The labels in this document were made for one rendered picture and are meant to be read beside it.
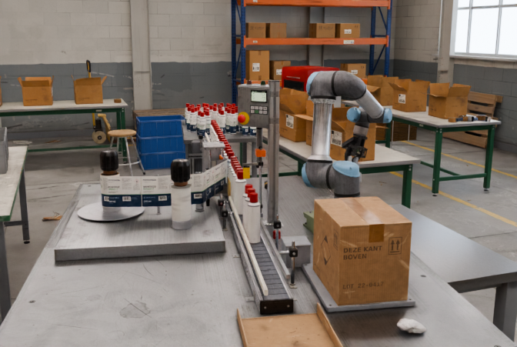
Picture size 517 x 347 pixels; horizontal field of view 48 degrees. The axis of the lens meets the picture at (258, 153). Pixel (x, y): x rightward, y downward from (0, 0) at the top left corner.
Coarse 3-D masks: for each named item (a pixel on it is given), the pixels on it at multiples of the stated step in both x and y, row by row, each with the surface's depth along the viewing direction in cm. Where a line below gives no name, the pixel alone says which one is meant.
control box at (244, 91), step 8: (240, 88) 261; (248, 88) 259; (256, 88) 257; (264, 88) 255; (240, 96) 261; (248, 96) 260; (240, 104) 262; (248, 104) 260; (256, 104) 259; (264, 104) 257; (240, 112) 263; (248, 112) 261; (248, 120) 262; (256, 120) 260; (264, 120) 258
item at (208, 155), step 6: (204, 150) 295; (210, 150) 292; (216, 150) 296; (222, 150) 301; (204, 156) 295; (210, 156) 292; (216, 156) 296; (222, 156) 302; (204, 162) 296; (210, 162) 293; (204, 168) 297; (222, 192) 295
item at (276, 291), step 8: (240, 216) 264; (240, 232) 243; (256, 248) 226; (264, 248) 226; (248, 256) 217; (256, 256) 217; (264, 256) 217; (264, 264) 210; (272, 264) 210; (264, 272) 203; (272, 272) 203; (256, 280) 197; (264, 280) 196; (272, 280) 196; (280, 280) 196; (272, 288) 191; (280, 288) 191; (264, 296) 184; (272, 296) 184; (280, 296) 184; (288, 296) 184
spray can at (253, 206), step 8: (256, 192) 229; (256, 200) 227; (248, 208) 228; (256, 208) 227; (248, 216) 228; (256, 216) 228; (248, 224) 229; (256, 224) 228; (248, 232) 230; (256, 232) 229; (248, 240) 230; (256, 240) 230
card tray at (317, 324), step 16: (240, 320) 171; (256, 320) 179; (272, 320) 179; (288, 320) 179; (304, 320) 179; (320, 320) 179; (256, 336) 169; (272, 336) 169; (288, 336) 169; (304, 336) 169; (320, 336) 169; (336, 336) 162
